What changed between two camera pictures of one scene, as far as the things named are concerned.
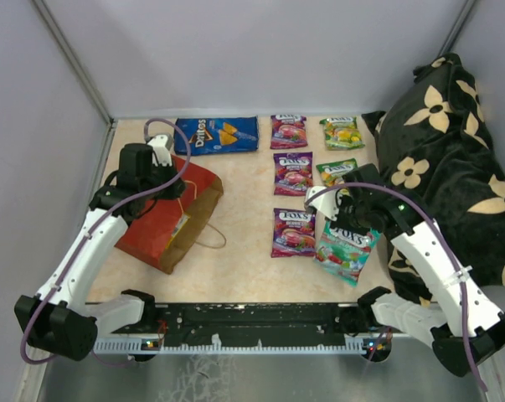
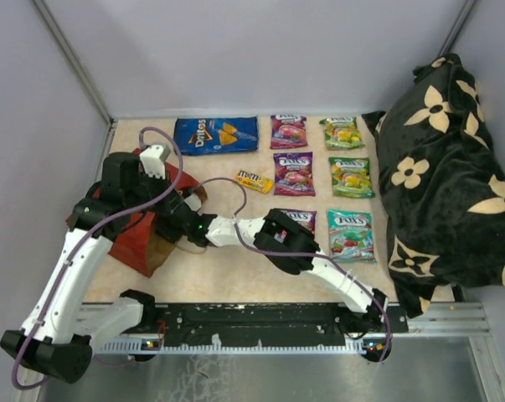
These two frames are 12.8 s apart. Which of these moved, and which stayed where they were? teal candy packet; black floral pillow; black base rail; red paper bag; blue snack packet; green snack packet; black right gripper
Moved: black right gripper; teal candy packet; red paper bag
Stayed: blue snack packet; green snack packet; black base rail; black floral pillow
